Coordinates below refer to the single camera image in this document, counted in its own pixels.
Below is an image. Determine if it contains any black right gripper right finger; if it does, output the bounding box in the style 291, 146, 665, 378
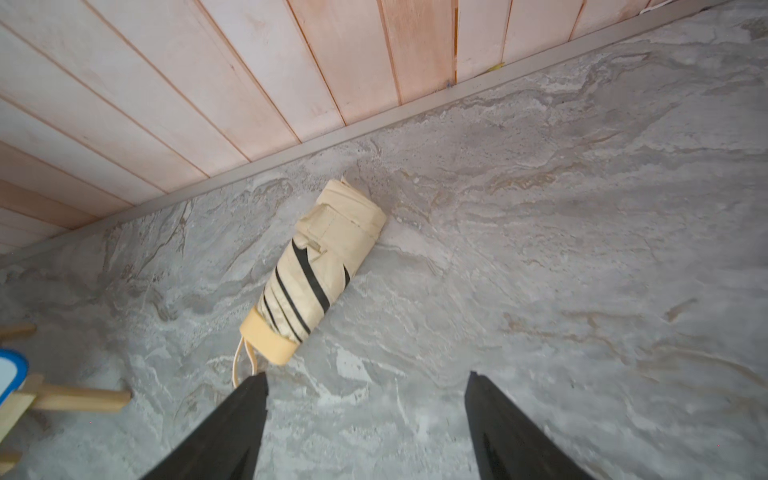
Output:
464, 371, 593, 480

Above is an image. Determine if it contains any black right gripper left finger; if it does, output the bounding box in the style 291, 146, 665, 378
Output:
144, 372, 269, 480

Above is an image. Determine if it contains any blue framed whiteboard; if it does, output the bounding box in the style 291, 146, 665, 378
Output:
0, 348, 29, 404

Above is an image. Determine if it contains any small beige striped umbrella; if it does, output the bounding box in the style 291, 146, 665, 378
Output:
231, 178, 387, 387

